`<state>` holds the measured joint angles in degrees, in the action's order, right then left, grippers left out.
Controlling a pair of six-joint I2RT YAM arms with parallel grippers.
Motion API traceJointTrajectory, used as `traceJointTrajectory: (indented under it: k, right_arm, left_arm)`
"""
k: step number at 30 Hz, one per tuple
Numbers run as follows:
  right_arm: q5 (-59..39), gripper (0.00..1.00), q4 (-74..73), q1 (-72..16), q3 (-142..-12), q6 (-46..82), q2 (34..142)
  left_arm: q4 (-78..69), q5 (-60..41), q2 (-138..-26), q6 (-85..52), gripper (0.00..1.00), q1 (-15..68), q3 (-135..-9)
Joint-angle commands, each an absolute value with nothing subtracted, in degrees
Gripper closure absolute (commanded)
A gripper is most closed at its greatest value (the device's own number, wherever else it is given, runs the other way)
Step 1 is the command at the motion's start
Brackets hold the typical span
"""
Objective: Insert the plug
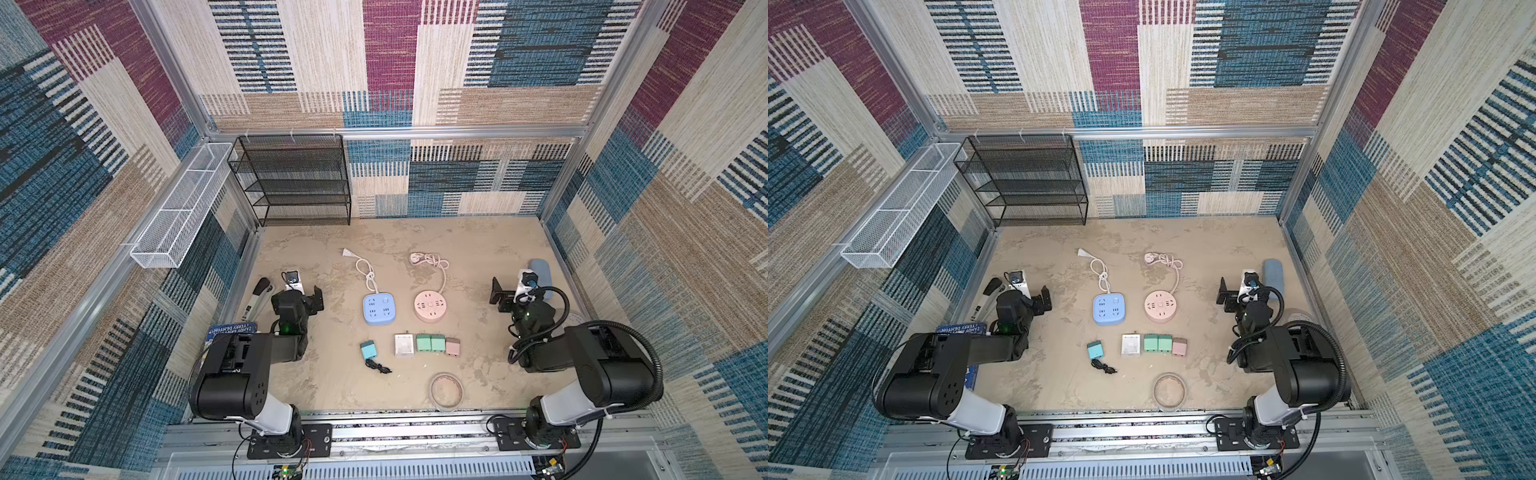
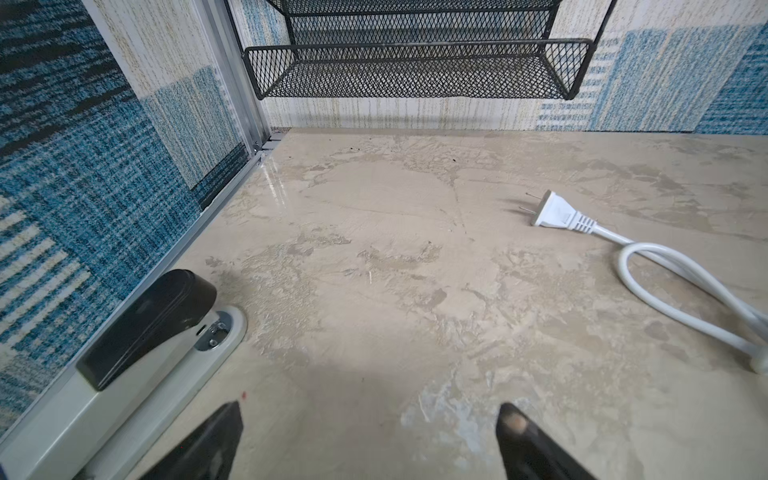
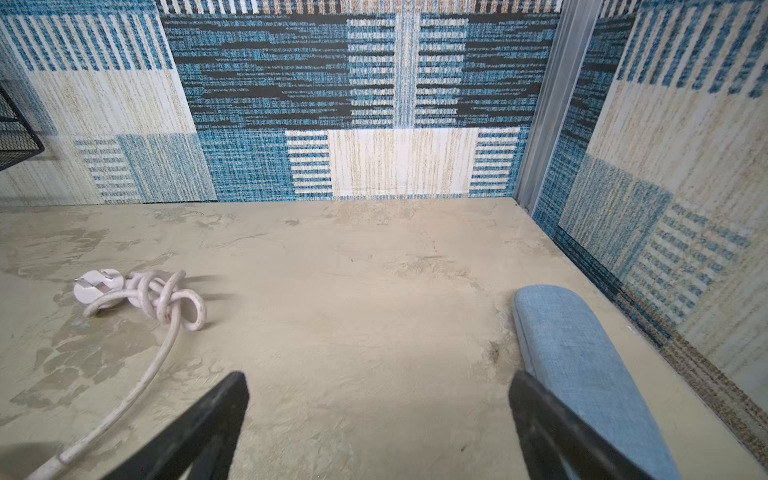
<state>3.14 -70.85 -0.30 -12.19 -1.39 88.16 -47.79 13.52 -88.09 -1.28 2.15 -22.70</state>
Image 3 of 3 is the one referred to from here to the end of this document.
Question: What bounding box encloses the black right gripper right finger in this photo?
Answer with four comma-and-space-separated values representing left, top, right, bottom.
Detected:
508, 371, 650, 479

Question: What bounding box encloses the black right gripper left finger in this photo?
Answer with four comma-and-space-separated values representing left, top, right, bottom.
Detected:
105, 371, 249, 479

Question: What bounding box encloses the blue fabric glasses case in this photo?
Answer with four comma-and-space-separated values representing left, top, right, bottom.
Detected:
512, 285, 681, 479

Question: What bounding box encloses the pink power strip cable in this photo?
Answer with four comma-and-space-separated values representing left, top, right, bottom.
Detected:
23, 268, 208, 480

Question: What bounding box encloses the black wire shelf rack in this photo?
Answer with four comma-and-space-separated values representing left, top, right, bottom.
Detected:
0, 88, 45, 171

